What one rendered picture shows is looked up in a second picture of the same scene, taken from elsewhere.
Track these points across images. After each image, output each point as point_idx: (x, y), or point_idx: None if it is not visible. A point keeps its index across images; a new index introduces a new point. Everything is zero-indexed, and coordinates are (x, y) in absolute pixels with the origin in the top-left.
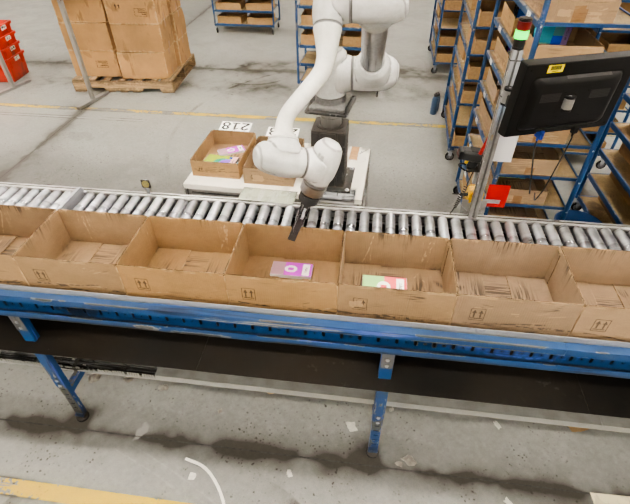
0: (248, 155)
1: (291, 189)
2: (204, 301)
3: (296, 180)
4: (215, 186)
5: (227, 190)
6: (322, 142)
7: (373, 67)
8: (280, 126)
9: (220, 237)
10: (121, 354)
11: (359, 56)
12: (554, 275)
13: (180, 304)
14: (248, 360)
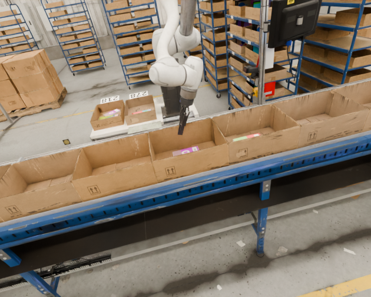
0: (124, 109)
1: (156, 120)
2: (141, 187)
3: (156, 115)
4: (111, 132)
5: (118, 132)
6: (190, 58)
7: (188, 31)
8: (161, 53)
9: (133, 148)
10: (88, 248)
11: (177, 29)
12: (333, 107)
13: (125, 194)
14: (177, 220)
